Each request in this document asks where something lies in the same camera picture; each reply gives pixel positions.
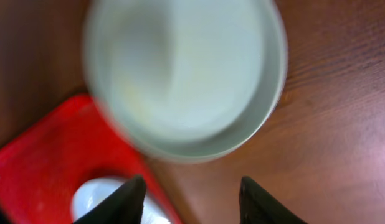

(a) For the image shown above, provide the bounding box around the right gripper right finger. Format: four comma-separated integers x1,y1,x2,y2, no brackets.
239,176,306,224

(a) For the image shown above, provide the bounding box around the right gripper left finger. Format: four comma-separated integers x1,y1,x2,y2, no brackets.
74,175,146,224

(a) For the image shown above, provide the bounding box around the light blue plate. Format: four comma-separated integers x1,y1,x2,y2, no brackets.
70,176,171,224

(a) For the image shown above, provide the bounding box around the mint green plate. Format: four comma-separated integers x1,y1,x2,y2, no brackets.
83,1,288,162

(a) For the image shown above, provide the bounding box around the red plastic tray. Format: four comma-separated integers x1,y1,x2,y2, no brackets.
0,95,181,223

